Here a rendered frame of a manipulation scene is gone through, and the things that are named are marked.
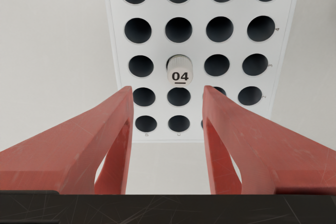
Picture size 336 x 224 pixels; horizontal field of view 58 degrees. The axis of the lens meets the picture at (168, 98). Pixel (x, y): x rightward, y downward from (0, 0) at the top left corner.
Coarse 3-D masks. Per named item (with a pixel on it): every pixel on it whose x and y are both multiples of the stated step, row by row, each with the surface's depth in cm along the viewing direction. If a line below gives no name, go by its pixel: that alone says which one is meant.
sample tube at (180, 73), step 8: (176, 56) 15; (184, 56) 15; (168, 64) 15; (176, 64) 14; (184, 64) 14; (168, 72) 14; (176, 72) 14; (184, 72) 14; (192, 72) 14; (168, 80) 14; (176, 80) 14; (184, 80) 14
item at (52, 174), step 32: (128, 96) 12; (64, 128) 8; (96, 128) 8; (128, 128) 12; (0, 160) 6; (32, 160) 6; (64, 160) 6; (96, 160) 7; (128, 160) 12; (0, 192) 5; (32, 192) 5; (64, 192) 5; (96, 192) 11
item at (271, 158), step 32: (224, 96) 11; (224, 128) 9; (256, 128) 8; (224, 160) 11; (256, 160) 6; (288, 160) 6; (320, 160) 6; (224, 192) 10; (256, 192) 6; (288, 192) 5; (320, 192) 5
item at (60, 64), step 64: (0, 0) 17; (64, 0) 17; (320, 0) 17; (0, 64) 20; (64, 64) 20; (320, 64) 19; (0, 128) 23; (320, 128) 22; (128, 192) 27; (192, 192) 27
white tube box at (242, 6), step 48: (144, 0) 13; (192, 0) 13; (240, 0) 13; (288, 0) 13; (144, 48) 15; (192, 48) 15; (240, 48) 15; (144, 96) 18; (192, 96) 16; (240, 96) 17
